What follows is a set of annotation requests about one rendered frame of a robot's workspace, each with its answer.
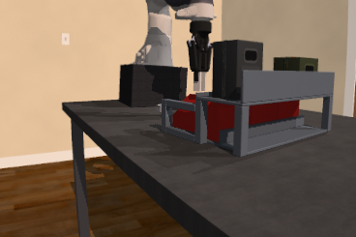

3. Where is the grey metal shelf frame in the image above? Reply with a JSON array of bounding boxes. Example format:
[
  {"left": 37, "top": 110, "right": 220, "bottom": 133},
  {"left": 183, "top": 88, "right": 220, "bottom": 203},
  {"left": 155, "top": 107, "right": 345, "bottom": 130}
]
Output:
[{"left": 157, "top": 70, "right": 335, "bottom": 158}]

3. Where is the olive green case with orange latches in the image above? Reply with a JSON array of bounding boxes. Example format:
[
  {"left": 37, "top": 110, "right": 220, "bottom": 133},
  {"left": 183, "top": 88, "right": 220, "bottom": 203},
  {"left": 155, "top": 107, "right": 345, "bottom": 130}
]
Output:
[{"left": 273, "top": 57, "right": 318, "bottom": 72}]

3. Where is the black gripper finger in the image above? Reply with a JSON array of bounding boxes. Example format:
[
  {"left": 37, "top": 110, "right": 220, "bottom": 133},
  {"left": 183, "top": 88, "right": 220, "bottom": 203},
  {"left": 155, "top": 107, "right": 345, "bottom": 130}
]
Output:
[
  {"left": 201, "top": 39, "right": 213, "bottom": 91},
  {"left": 187, "top": 36, "right": 204, "bottom": 92}
]

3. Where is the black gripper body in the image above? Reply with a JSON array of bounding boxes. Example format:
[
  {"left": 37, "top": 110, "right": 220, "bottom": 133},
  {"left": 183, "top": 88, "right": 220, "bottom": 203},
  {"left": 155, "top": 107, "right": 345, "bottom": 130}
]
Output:
[{"left": 190, "top": 20, "right": 212, "bottom": 49}]

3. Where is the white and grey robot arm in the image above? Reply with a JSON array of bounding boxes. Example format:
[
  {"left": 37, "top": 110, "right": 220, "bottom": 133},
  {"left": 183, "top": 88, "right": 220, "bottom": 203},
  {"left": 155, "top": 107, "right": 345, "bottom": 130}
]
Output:
[{"left": 130, "top": 0, "right": 217, "bottom": 67}]

